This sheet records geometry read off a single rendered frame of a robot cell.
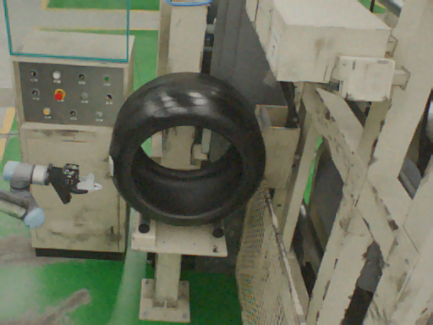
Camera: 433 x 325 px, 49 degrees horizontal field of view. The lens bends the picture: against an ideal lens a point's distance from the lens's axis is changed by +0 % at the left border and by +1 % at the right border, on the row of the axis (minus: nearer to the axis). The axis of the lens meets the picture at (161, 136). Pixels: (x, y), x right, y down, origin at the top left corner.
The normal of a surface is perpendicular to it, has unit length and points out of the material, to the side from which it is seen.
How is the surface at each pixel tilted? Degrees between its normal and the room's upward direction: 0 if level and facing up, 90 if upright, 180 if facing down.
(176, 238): 0
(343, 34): 90
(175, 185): 35
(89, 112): 90
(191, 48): 90
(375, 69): 72
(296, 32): 90
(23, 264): 0
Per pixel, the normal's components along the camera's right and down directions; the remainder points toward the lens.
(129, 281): 0.05, -0.86
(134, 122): -0.52, -0.12
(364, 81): -0.01, 0.22
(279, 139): -0.03, 0.51
